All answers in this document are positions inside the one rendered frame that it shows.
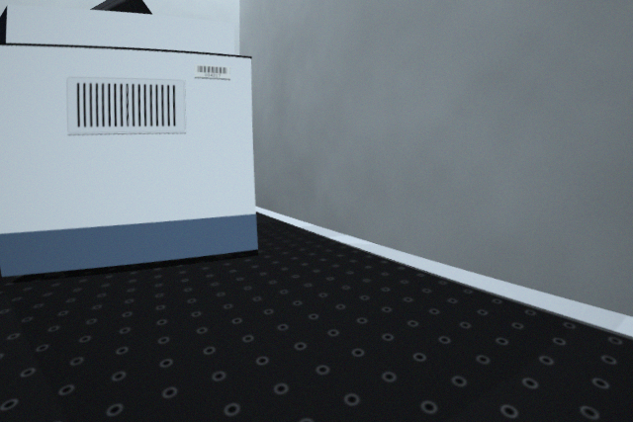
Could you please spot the dark patterned carpet floor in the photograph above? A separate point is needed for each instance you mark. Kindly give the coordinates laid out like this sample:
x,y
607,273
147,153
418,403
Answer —
x,y
304,329

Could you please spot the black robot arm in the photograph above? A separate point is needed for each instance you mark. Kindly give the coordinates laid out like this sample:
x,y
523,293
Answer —
x,y
133,6

